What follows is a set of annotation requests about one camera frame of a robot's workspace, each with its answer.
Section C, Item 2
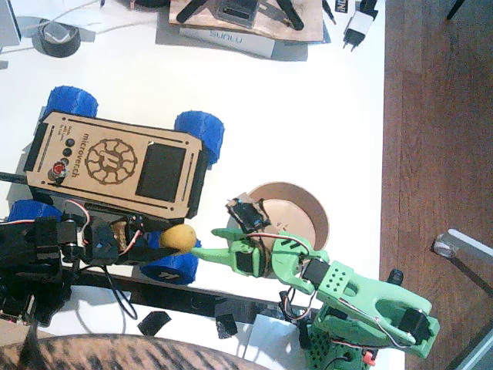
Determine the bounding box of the yellow lemon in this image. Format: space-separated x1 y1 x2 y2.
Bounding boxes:
159 224 196 252

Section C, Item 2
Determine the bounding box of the wooden rover with blue wheels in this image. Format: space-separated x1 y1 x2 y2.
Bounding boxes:
7 85 226 286

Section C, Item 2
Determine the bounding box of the black tape piece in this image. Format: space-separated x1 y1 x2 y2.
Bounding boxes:
137 310 173 336

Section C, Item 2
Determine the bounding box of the crumpled shiny black scrap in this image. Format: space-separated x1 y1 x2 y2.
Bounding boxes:
214 314 238 340

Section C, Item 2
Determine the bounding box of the white paper sheet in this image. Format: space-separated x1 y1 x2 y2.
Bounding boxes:
246 314 405 370

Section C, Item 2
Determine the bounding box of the black spring clamp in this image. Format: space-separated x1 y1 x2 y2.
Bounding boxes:
279 291 314 350

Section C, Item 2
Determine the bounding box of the brown striped blurry object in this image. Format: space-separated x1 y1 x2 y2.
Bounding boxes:
0 319 267 370

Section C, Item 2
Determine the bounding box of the black thin bar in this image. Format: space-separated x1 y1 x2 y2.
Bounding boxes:
0 171 30 186

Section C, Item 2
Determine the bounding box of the white printed carton box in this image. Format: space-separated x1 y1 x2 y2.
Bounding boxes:
179 25 277 59

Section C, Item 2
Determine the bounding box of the dark grey sheet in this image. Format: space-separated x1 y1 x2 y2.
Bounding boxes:
155 15 331 62

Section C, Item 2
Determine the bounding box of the black tape roll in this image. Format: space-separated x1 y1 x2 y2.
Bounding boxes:
32 21 82 59

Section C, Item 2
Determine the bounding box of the grey metal leg with caster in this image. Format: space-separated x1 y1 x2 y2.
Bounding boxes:
433 229 493 294

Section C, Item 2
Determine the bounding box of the brown wooden board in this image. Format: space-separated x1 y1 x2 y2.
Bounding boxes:
168 0 324 42

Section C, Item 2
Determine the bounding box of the grey box device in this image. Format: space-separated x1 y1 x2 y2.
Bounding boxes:
214 0 260 29

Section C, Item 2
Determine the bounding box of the black tripod leg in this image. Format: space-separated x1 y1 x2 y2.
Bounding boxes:
176 0 209 22
275 0 305 31

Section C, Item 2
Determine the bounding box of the grey flat device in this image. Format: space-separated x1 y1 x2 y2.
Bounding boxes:
0 0 22 53

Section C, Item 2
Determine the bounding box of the grey metal bar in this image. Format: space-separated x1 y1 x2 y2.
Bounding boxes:
448 327 493 370

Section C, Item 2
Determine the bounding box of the white black power adapter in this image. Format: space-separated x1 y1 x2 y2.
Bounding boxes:
341 0 381 51

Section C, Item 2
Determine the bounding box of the black furniture leg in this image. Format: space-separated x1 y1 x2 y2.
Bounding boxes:
446 0 466 20

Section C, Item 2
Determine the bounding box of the black flat rail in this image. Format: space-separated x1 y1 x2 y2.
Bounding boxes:
71 267 279 325

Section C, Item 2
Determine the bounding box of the black thin cable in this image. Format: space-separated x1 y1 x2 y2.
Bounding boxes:
102 265 139 321

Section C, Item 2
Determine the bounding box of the white cable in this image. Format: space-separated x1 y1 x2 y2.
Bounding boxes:
0 0 159 55

